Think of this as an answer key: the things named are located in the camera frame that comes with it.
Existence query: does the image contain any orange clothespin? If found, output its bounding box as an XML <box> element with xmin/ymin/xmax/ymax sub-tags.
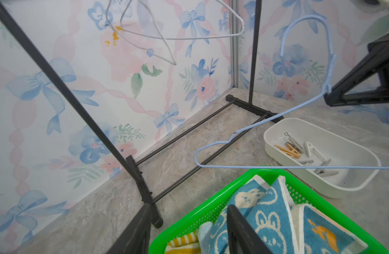
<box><xmin>275</xmin><ymin>142</ymin><xmax>301</xmax><ymax>159</ymax></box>

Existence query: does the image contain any white wire hanger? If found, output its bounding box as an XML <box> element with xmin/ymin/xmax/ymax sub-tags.
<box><xmin>105</xmin><ymin>1</ymin><xmax>177</xmax><ymax>66</ymax></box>

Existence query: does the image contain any white plastic bin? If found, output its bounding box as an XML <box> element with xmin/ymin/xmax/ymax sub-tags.
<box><xmin>263</xmin><ymin>118</ymin><xmax>381</xmax><ymax>199</ymax></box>

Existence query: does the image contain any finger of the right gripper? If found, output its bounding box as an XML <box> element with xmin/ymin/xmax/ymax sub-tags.
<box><xmin>324</xmin><ymin>47</ymin><xmax>389</xmax><ymax>106</ymax></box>

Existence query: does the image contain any yellow striped towel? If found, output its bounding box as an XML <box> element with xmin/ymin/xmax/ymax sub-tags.
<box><xmin>164</xmin><ymin>232</ymin><xmax>201</xmax><ymax>254</ymax></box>

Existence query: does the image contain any green plastic basket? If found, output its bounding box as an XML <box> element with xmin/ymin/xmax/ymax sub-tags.
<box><xmin>149</xmin><ymin>168</ymin><xmax>388</xmax><ymax>254</ymax></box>

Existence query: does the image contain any black clothes rack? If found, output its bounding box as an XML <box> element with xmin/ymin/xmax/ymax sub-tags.
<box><xmin>0</xmin><ymin>0</ymin><xmax>284</xmax><ymax>229</ymax></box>

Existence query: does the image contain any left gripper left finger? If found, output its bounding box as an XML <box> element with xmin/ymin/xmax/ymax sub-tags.
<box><xmin>107</xmin><ymin>204</ymin><xmax>151</xmax><ymax>254</ymax></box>

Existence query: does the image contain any teal patterned towel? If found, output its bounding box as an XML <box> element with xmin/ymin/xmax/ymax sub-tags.
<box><xmin>197</xmin><ymin>174</ymin><xmax>368</xmax><ymax>254</ymax></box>

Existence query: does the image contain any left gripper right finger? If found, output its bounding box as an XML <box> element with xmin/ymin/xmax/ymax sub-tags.
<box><xmin>227</xmin><ymin>205</ymin><xmax>272</xmax><ymax>254</ymax></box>

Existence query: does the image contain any grey clothespin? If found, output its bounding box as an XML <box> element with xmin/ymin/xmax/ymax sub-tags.
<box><xmin>284</xmin><ymin>132</ymin><xmax>305</xmax><ymax>153</ymax></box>

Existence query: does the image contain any white clothespin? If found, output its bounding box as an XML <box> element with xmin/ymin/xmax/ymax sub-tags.
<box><xmin>305</xmin><ymin>142</ymin><xmax>327</xmax><ymax>162</ymax></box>

